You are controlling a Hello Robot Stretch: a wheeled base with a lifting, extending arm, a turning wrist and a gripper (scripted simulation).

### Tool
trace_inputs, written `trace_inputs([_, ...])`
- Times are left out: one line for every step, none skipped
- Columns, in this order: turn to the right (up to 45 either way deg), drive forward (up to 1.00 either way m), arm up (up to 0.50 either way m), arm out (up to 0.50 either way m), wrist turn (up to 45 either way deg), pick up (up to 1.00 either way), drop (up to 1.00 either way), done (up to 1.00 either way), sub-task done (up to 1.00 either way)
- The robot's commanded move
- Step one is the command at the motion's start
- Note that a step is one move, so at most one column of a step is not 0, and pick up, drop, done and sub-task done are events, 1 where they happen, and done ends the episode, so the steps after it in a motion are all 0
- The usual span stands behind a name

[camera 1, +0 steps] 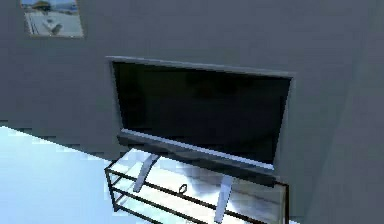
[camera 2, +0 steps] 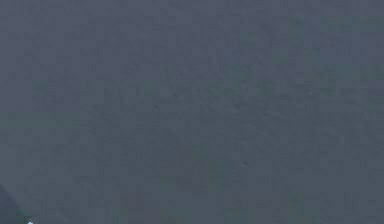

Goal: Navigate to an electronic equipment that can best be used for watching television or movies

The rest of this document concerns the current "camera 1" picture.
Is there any black flat television set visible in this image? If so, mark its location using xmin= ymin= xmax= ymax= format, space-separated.
xmin=105 ymin=55 xmax=296 ymax=224

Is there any black framed glass television stand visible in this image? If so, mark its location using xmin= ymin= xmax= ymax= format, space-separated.
xmin=104 ymin=148 xmax=290 ymax=224

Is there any framed picture on wall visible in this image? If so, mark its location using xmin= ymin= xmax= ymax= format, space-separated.
xmin=19 ymin=0 xmax=85 ymax=39

